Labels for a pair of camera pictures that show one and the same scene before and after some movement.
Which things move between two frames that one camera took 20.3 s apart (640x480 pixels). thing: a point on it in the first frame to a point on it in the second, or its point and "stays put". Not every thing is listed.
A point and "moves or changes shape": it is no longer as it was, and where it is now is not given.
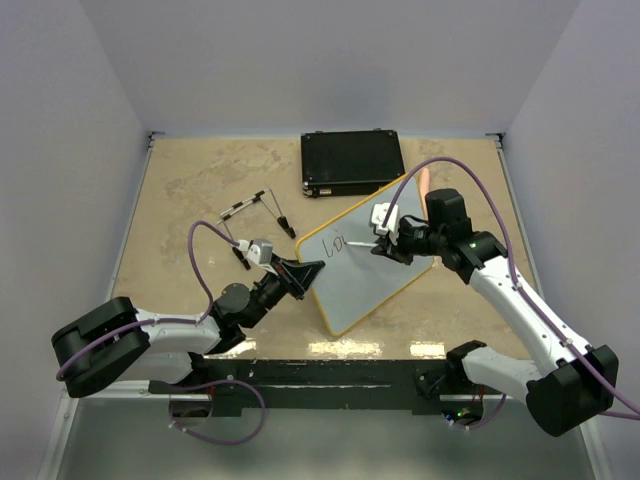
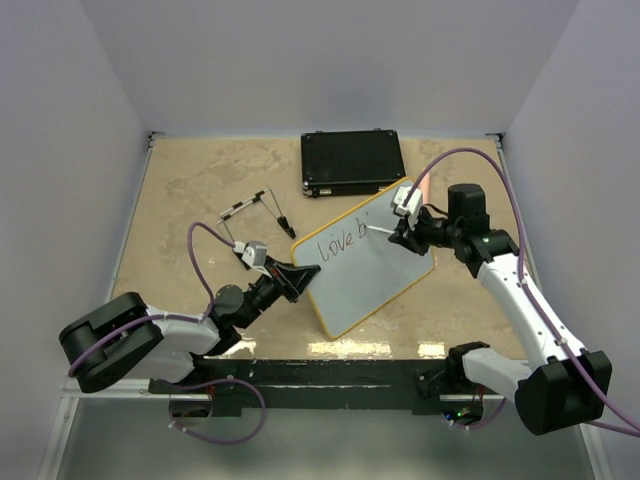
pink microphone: [424, 183] stays put
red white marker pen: [361, 243] moves or changes shape
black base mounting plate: [420, 384] stays put
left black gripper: [304, 274] stays put
